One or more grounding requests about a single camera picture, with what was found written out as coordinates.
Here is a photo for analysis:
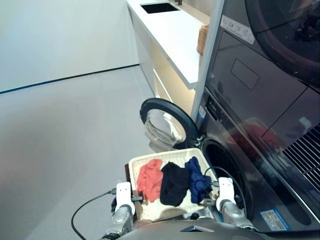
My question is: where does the orange cloth garment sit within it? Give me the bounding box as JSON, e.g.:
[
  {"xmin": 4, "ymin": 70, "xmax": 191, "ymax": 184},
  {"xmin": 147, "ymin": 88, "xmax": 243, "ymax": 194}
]
[{"xmin": 136, "ymin": 158, "xmax": 165, "ymax": 203}]

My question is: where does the navy blue cloth garment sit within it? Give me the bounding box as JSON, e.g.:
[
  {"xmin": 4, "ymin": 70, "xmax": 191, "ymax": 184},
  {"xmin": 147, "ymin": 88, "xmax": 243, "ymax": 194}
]
[{"xmin": 184, "ymin": 156, "xmax": 214, "ymax": 204}]

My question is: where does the black cloth garment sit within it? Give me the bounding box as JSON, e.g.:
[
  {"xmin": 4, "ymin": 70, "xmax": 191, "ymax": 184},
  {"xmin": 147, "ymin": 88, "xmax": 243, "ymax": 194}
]
[{"xmin": 159, "ymin": 161, "xmax": 191, "ymax": 208}]

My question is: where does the grey washing machine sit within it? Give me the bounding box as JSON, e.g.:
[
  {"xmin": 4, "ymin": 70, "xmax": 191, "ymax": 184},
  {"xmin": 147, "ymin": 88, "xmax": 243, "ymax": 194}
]
[{"xmin": 194, "ymin": 86, "xmax": 320, "ymax": 235}]

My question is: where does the pale woven laundry basket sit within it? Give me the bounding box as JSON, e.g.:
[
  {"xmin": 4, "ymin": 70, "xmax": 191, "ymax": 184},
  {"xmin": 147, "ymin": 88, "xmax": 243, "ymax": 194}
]
[{"xmin": 124, "ymin": 147, "xmax": 220, "ymax": 224}]

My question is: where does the round washing machine door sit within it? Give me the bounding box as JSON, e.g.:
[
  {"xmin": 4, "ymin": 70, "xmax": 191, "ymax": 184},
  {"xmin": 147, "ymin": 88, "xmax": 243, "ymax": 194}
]
[{"xmin": 138, "ymin": 97, "xmax": 201, "ymax": 151}]

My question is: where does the brown woven basket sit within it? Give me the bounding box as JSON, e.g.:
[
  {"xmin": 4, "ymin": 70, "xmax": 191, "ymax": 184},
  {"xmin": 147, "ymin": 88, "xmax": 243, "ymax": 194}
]
[{"xmin": 196, "ymin": 24, "xmax": 210, "ymax": 55}]

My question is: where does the grey robot torso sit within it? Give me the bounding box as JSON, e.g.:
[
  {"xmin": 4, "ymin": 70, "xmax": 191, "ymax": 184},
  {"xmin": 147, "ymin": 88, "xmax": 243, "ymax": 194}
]
[{"xmin": 123, "ymin": 216, "xmax": 267, "ymax": 240}]

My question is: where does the blue energy label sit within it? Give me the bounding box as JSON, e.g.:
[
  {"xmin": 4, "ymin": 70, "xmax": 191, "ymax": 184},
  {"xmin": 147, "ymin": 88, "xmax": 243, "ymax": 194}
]
[{"xmin": 259, "ymin": 210, "xmax": 293, "ymax": 231}]

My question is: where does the dark grey stacked dryer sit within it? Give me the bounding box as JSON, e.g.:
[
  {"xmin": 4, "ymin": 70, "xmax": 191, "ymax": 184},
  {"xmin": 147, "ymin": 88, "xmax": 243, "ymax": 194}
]
[{"xmin": 204, "ymin": 0, "xmax": 320, "ymax": 187}]

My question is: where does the pale grey cabinet side panel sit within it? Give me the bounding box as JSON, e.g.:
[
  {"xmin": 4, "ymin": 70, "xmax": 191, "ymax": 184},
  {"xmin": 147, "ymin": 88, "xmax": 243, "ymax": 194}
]
[{"xmin": 190, "ymin": 0, "xmax": 226, "ymax": 126}]

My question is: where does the white counter cabinet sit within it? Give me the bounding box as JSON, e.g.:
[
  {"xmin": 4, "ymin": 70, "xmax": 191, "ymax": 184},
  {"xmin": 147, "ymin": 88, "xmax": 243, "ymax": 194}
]
[{"xmin": 126, "ymin": 0, "xmax": 211, "ymax": 118}]

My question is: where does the white instruction sticker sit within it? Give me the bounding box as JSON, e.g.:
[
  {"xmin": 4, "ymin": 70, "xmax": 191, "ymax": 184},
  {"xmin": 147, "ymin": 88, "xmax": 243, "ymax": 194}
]
[{"xmin": 219, "ymin": 14, "xmax": 256, "ymax": 45}]

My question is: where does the black rectangular sink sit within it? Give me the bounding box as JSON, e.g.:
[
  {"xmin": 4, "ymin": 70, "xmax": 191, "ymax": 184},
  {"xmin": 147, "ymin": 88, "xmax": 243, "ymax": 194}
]
[{"xmin": 139, "ymin": 1, "xmax": 182, "ymax": 15}]

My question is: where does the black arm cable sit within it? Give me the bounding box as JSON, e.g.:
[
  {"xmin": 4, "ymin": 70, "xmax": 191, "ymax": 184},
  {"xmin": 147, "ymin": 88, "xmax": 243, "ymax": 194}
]
[
  {"xmin": 70, "ymin": 189, "xmax": 117, "ymax": 240},
  {"xmin": 203, "ymin": 166, "xmax": 248, "ymax": 218}
]

